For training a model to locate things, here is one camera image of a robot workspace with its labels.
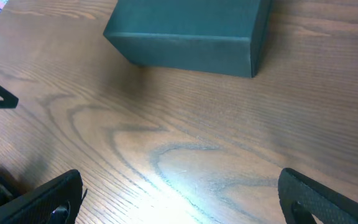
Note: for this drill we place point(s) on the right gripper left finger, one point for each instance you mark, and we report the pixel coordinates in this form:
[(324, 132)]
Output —
[(57, 201)]

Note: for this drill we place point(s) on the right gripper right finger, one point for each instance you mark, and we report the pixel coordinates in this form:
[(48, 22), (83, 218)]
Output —
[(304, 200)]

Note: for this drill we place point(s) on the dark green box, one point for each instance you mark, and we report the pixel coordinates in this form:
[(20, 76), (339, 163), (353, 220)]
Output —
[(216, 36)]

